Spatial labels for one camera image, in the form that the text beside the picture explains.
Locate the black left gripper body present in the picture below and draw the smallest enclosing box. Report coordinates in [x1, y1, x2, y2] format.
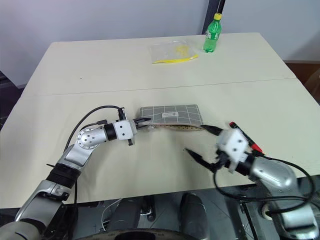
[127, 118, 141, 147]

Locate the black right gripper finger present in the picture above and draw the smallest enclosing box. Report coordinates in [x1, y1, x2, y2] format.
[184, 147, 216, 172]
[200, 124, 225, 138]

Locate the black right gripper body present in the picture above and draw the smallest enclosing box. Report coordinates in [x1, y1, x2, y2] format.
[211, 149, 233, 172]

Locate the grey grid fabric pouch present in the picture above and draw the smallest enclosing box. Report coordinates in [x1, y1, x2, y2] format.
[138, 104, 205, 133]

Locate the red marker with black barrel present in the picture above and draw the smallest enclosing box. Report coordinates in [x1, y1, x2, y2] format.
[229, 121, 264, 154]

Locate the clear zip bag yellow strip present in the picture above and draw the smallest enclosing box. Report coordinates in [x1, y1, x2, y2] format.
[148, 39, 200, 65]

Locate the dark rounded shape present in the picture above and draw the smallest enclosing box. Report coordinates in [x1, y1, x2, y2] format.
[106, 198, 142, 234]
[179, 192, 210, 238]

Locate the green plastic bottle yellow cap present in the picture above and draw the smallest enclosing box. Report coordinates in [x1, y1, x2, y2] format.
[202, 12, 223, 54]

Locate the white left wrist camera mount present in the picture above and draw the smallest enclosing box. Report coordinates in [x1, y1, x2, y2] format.
[113, 119, 138, 141]

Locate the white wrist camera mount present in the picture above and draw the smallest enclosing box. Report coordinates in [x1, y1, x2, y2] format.
[215, 128, 252, 174]
[113, 119, 138, 141]

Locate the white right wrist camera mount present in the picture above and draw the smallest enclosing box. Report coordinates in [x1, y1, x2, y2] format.
[215, 128, 252, 174]

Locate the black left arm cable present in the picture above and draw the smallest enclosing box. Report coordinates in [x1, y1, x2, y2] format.
[63, 105, 127, 156]

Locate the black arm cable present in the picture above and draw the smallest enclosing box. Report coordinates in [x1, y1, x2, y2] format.
[63, 105, 127, 156]
[213, 154, 317, 216]

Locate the black metal frame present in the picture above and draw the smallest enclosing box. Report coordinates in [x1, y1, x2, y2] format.
[238, 194, 266, 240]

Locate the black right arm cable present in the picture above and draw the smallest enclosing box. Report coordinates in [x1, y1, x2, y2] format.
[213, 154, 317, 216]

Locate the thin white cable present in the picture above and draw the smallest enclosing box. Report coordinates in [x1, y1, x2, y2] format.
[101, 198, 123, 232]

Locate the black vertical post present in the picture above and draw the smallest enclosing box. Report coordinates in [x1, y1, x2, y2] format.
[200, 0, 226, 36]

